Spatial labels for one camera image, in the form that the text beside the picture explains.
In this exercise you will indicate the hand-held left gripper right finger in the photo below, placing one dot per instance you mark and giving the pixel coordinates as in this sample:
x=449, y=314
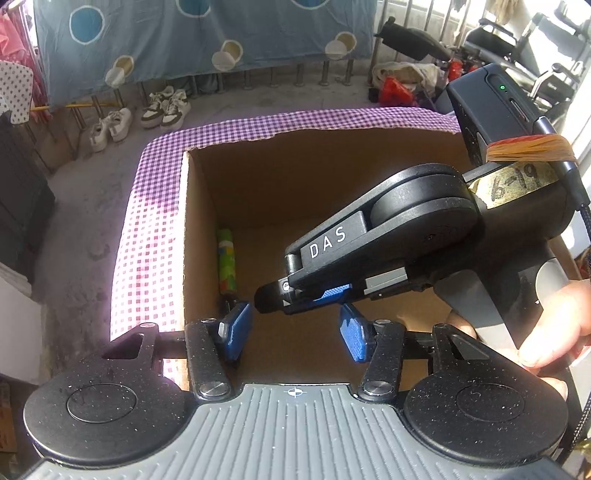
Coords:
x=353, y=334

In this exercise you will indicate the green printed tube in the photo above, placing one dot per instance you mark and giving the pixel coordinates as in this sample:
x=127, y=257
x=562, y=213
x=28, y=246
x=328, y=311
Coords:
x=227, y=261

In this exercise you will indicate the person's right hand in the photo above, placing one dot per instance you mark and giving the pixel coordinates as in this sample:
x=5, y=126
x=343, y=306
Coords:
x=561, y=332

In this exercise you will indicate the white and olive sneaker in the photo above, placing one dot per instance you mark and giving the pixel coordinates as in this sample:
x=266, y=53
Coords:
x=156, y=107
x=176, y=110

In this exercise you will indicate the brown cardboard box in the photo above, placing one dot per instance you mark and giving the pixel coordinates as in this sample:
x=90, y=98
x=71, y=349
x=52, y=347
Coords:
x=277, y=198

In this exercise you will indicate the white polka dot cloth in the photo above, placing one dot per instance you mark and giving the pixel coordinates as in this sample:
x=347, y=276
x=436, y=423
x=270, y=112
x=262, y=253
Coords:
x=16, y=90

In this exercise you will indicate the beige cloth bag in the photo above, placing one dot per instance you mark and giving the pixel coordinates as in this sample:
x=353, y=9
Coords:
x=406, y=71

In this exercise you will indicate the purple checkered cloth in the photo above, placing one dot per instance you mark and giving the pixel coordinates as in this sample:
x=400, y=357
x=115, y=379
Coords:
x=152, y=207

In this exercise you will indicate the black padded seat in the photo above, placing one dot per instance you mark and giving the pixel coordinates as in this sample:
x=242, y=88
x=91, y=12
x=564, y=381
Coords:
x=415, y=39

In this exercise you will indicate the red plastic bag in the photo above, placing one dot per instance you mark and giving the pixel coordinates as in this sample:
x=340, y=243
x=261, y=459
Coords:
x=396, y=90

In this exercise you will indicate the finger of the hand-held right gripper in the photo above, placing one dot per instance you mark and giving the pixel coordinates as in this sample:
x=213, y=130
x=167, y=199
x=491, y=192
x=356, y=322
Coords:
x=277, y=299

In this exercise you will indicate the pink clothes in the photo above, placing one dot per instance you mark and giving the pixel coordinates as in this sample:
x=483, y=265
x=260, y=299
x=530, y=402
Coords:
x=21, y=37

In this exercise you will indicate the blue sheet with circles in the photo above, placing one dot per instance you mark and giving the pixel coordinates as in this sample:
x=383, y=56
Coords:
x=184, y=37

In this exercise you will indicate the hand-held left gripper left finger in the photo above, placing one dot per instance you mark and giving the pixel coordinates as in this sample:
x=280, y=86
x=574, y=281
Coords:
x=236, y=330

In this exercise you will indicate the dark cabinet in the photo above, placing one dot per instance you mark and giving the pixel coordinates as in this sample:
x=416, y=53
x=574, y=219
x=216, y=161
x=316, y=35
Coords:
x=21, y=198

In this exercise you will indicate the baby stroller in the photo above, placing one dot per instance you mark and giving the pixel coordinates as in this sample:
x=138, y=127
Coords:
x=531, y=50

